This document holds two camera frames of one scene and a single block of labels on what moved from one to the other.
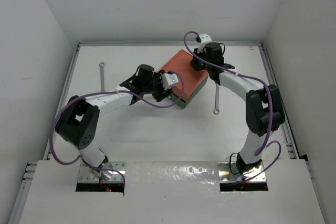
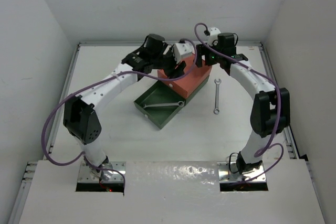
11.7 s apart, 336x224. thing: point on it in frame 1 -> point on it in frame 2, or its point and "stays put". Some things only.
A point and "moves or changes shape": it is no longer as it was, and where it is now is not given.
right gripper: (196, 67) -> (202, 51)
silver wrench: (102, 65) -> (180, 104)
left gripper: (161, 93) -> (175, 68)
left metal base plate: (88, 174) stays put
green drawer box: (183, 103) moves or changes shape
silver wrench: (217, 110) stays put
